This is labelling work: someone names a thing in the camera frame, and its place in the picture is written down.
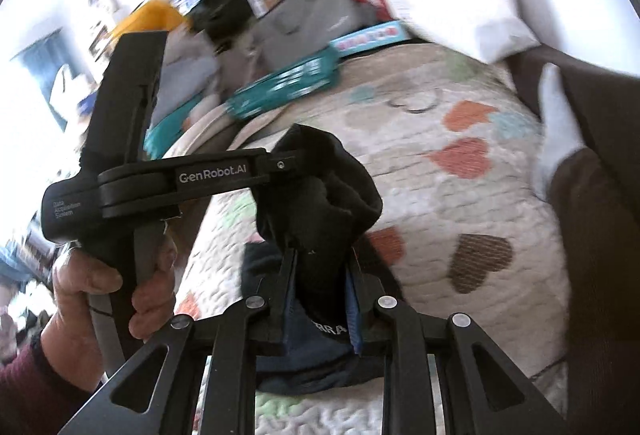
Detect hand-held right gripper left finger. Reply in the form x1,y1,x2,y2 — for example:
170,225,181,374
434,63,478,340
97,245,301,435

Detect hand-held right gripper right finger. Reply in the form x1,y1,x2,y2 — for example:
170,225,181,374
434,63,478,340
345,255,568,435

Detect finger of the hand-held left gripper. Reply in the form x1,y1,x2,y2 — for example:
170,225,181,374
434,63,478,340
254,147,313,182

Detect black pants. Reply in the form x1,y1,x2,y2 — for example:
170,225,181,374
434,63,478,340
240,124,406,396

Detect person's left forearm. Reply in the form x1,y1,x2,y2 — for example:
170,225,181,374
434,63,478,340
0,332,108,435

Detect person's left hand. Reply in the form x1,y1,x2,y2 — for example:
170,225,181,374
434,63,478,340
42,230,177,393

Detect teal cloth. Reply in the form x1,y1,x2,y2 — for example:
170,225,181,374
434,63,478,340
144,112,201,160

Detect beige padded mattress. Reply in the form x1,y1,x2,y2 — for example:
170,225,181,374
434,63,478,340
165,102,246,160

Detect green paper pack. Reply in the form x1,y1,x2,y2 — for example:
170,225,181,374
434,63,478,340
224,47,342,122

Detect grey cloth bundle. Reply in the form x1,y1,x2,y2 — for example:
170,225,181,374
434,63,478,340
160,35,221,116

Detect quilted heart print bedspread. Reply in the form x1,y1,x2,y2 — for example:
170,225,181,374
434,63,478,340
177,42,573,435

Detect grey laptop bag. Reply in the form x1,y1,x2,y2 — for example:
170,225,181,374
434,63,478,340
250,0,363,73

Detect light blue flat box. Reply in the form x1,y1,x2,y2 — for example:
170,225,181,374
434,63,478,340
330,20,408,60

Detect blue curtain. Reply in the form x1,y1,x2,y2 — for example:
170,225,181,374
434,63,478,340
12,30,68,130

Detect black bag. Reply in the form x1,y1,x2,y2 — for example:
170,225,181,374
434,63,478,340
192,0,253,53

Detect yellow cloth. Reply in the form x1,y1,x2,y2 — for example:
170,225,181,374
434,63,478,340
112,0,188,40

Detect person's brown trouser leg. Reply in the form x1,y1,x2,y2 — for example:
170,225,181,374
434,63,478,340
547,147,640,435

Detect person's white sock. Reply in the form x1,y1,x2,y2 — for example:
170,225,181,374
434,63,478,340
531,63,587,202

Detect dark brown cloth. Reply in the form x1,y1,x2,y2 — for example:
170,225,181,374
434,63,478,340
510,46,640,156

